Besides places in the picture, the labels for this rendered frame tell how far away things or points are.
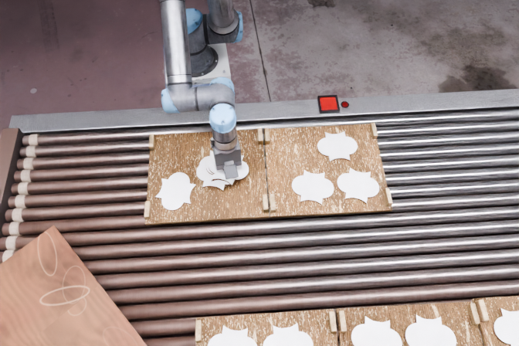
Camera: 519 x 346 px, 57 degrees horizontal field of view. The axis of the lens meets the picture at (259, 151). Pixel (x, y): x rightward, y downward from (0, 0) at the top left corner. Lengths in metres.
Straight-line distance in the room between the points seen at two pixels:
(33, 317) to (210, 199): 0.62
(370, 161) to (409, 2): 2.20
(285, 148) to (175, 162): 0.39
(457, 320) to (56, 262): 1.19
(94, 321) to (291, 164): 0.80
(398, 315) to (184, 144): 0.91
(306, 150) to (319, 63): 1.57
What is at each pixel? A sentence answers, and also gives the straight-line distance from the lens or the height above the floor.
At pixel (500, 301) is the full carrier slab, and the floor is 0.94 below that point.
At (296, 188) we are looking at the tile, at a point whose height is 0.94.
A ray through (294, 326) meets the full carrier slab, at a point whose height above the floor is 0.95.
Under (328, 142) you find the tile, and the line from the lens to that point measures 1.73.
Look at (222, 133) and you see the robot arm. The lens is 1.39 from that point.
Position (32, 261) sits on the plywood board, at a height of 1.04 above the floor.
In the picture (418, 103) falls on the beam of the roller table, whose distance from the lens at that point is 1.95.
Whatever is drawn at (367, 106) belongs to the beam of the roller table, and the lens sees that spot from 1.88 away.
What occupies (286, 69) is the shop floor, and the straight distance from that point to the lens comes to 3.17.
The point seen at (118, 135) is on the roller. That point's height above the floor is 0.92.
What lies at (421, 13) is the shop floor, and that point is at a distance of 3.71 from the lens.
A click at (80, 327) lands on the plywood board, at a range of 1.46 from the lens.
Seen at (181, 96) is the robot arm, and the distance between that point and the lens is 1.45.
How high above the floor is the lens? 2.39
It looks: 59 degrees down
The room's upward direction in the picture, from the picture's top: straight up
